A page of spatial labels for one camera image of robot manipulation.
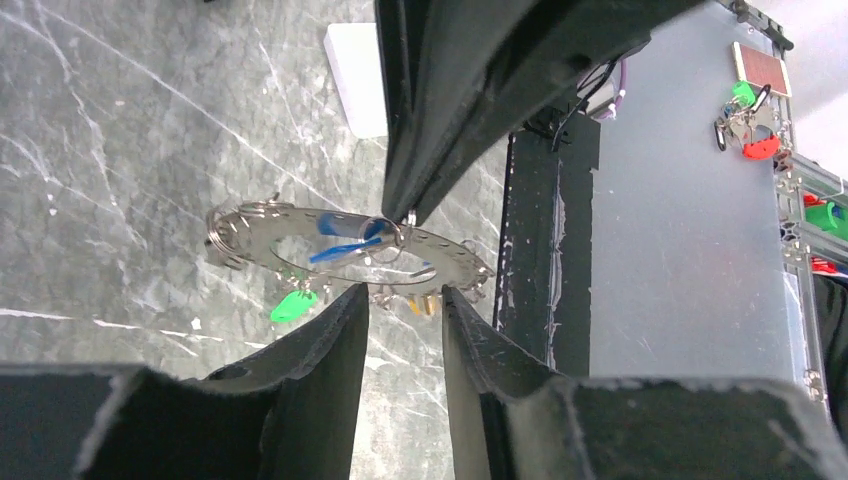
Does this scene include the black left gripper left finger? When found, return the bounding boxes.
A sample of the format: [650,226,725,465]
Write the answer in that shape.
[1,284,369,479]

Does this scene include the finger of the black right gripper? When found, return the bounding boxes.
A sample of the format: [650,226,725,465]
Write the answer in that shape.
[384,1,692,222]
[374,1,438,206]

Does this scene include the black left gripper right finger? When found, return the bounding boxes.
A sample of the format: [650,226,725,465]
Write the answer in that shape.
[442,287,847,479]

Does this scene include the green key tag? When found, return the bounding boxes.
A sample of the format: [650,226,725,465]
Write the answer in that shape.
[269,290,317,323]

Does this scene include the yellow key tag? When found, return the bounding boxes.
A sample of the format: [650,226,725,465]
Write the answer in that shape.
[407,295,442,317]

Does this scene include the blue key tag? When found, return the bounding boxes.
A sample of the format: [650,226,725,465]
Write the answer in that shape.
[309,212,396,264]

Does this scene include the spare key bunch red tag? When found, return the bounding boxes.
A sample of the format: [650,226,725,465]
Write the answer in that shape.
[713,81,783,160]

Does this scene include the small brown circuit board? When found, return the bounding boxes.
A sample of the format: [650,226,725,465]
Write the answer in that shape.
[731,42,792,98]

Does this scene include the green plastic block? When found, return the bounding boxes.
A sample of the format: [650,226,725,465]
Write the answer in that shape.
[805,200,847,241]

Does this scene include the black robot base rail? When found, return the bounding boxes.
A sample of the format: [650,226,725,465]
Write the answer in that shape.
[492,115,600,377]

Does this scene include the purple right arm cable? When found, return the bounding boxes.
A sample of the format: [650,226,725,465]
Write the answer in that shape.
[576,58,629,122]

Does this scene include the aluminium frame rail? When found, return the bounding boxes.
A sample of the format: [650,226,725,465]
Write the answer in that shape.
[773,97,847,414]

